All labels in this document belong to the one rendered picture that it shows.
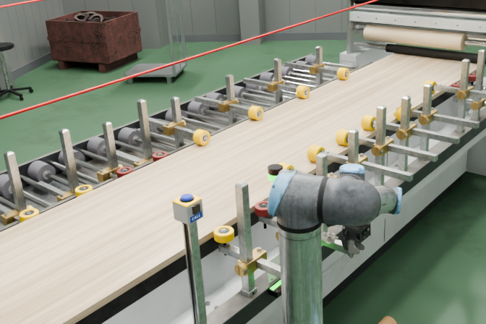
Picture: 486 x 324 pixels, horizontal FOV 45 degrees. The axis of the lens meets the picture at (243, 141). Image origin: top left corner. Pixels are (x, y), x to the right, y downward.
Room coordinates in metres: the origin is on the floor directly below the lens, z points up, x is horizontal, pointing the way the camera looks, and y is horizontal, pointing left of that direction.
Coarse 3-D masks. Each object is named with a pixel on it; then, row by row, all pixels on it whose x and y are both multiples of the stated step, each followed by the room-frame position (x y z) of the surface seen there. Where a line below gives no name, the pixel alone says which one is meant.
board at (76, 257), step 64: (384, 64) 4.27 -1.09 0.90; (448, 64) 4.15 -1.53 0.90; (256, 128) 3.11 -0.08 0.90; (320, 128) 3.05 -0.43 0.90; (128, 192) 2.40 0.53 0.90; (192, 192) 2.36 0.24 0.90; (256, 192) 2.32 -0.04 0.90; (0, 256) 1.93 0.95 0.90; (64, 256) 1.90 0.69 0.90; (128, 256) 1.87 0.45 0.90; (0, 320) 1.55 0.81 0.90; (64, 320) 1.53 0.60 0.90
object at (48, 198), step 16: (368, 64) 4.53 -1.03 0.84; (240, 80) 4.30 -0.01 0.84; (160, 112) 3.68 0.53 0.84; (224, 112) 3.96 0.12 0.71; (224, 128) 3.30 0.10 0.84; (80, 144) 3.22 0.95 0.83; (160, 144) 3.43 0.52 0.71; (192, 144) 3.09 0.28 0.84; (32, 160) 3.00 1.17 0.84; (96, 160) 3.24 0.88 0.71; (64, 176) 3.03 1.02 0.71; (96, 176) 3.00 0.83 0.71; (32, 192) 2.85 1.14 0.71; (48, 208) 2.41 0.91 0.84; (0, 224) 2.52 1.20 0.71; (16, 224) 2.29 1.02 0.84
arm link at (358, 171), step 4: (344, 164) 1.93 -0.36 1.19; (348, 164) 1.93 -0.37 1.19; (352, 164) 1.92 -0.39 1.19; (356, 164) 1.92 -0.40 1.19; (340, 168) 1.90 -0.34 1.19; (344, 168) 1.89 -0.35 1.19; (348, 168) 1.89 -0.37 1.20; (352, 168) 1.88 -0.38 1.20; (356, 168) 1.88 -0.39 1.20; (360, 168) 1.88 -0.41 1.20; (340, 172) 1.89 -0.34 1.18; (344, 172) 1.87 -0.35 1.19; (348, 172) 1.86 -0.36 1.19; (352, 172) 1.86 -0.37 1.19; (356, 172) 1.86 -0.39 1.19; (360, 172) 1.86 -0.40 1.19; (364, 172) 1.88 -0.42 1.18; (340, 176) 1.87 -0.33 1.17; (356, 176) 1.85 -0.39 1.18; (360, 176) 1.86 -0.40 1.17; (364, 176) 1.89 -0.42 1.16; (364, 180) 1.88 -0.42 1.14
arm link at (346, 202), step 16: (336, 192) 1.25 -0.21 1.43; (352, 192) 1.26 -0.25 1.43; (368, 192) 1.28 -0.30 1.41; (384, 192) 1.52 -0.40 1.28; (400, 192) 1.70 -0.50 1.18; (336, 208) 1.23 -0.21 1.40; (352, 208) 1.24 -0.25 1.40; (368, 208) 1.25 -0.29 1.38; (384, 208) 1.48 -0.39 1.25; (400, 208) 1.68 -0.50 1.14; (336, 224) 1.25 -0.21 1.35; (352, 224) 1.25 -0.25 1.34
